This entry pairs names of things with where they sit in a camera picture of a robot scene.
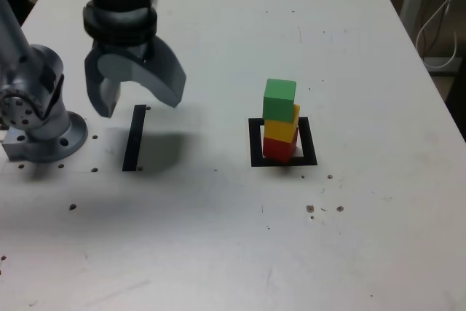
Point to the black tape square outline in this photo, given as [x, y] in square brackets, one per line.
[310, 143]

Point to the yellow cube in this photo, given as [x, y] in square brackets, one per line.
[280, 130]

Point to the red cube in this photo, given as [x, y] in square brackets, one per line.
[276, 150]

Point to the light grey power strip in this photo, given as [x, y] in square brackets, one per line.
[440, 63]

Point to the black tape strip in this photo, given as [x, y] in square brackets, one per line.
[134, 136]

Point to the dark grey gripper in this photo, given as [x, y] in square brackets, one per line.
[123, 49]

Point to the green cube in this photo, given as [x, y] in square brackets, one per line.
[278, 103]

